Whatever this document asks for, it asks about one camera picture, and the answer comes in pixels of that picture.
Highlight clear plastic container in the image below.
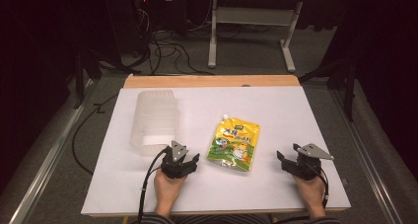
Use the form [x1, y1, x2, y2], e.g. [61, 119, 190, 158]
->
[129, 89, 179, 157]

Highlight black floor cable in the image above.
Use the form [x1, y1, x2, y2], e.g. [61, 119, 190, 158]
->
[71, 95, 118, 177]

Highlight yellow spouted food pouch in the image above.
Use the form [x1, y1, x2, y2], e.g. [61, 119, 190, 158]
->
[206, 113, 261, 173]

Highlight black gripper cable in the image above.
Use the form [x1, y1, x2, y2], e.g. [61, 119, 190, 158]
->
[136, 149, 170, 224]
[310, 164, 330, 209]

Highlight bundle of black floor cables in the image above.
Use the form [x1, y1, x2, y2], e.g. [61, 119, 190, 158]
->
[132, 0, 216, 76]

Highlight white table mat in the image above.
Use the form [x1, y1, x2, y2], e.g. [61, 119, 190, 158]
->
[80, 86, 352, 217]

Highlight person's right hand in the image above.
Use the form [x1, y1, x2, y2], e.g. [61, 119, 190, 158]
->
[293, 174, 327, 210]

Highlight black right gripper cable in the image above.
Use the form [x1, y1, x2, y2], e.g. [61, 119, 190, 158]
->
[310, 164, 330, 209]

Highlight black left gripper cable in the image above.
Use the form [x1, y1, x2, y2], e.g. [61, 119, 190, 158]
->
[136, 149, 170, 224]

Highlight aluminium floor rail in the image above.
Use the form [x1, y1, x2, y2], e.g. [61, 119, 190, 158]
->
[329, 85, 404, 224]
[5, 78, 97, 224]

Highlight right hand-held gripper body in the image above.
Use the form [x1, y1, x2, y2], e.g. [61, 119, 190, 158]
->
[281, 143, 335, 182]

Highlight person's left hand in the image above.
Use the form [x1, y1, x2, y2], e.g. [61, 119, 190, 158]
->
[153, 168, 188, 213]

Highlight white metal desk frame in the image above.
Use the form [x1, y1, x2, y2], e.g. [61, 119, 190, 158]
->
[207, 0, 304, 74]

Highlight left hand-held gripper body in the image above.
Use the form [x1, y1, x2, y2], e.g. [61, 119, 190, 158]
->
[160, 140, 192, 180]

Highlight black stand legs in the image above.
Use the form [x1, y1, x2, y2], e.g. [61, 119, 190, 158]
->
[298, 57, 359, 122]
[72, 47, 104, 111]

